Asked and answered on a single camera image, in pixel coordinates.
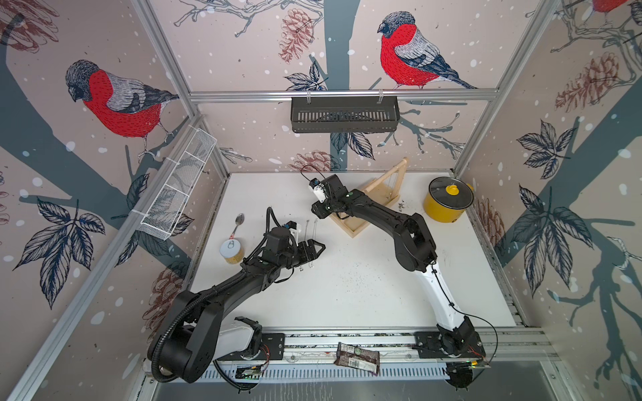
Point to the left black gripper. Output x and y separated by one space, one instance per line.
312 256

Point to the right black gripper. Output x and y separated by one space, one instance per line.
318 210

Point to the wooden jewelry display stand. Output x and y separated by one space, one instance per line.
384 190

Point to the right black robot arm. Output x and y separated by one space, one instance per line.
415 250

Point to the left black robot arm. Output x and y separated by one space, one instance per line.
186 342

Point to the metal spoon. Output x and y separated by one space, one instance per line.
239 220

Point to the yellow can with white lid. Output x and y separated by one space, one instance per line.
232 251

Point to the dark snack wrapper packet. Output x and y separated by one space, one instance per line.
354 357

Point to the yellow pot with black lid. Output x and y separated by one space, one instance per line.
447 199

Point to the small electronics board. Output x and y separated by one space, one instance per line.
248 373

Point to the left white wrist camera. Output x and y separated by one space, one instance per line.
292 227

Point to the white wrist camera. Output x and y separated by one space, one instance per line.
317 187
292 227

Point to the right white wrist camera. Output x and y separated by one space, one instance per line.
317 187

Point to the black hanging wire basket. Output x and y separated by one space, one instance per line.
363 114

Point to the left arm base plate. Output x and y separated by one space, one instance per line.
275 344

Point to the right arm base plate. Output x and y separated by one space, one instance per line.
429 346

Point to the white mesh wall shelf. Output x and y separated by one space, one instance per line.
161 219

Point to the black round fixture under rail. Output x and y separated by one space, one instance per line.
459 376

